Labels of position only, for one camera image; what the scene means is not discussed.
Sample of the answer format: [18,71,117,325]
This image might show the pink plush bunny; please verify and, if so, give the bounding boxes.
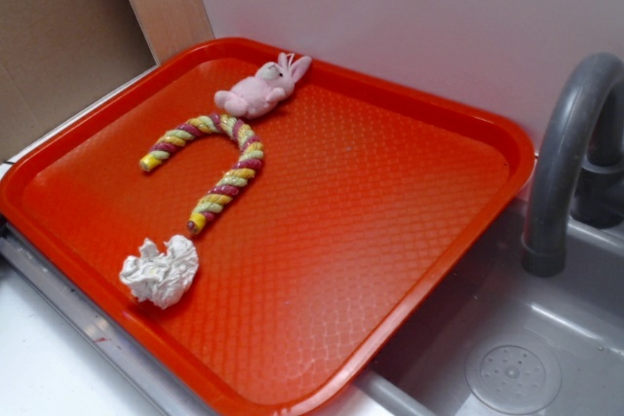
[214,53,312,119]

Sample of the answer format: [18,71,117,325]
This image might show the red plastic tray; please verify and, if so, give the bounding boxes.
[1,39,534,415]

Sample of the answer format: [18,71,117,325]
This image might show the crumpled white paper towel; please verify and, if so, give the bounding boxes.
[119,235,199,310]

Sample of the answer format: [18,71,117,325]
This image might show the grey plastic sink basin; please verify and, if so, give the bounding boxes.
[357,202,623,415]

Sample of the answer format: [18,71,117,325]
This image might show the grey plastic faucet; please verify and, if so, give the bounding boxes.
[522,53,623,277]

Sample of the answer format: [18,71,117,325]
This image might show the round sink drain cover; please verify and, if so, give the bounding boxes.
[465,340,562,415]

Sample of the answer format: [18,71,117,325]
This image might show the brown cardboard panel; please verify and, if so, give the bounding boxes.
[1,0,154,160]

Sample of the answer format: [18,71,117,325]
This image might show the multicolour twisted rope toy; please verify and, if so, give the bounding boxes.
[139,114,264,235]

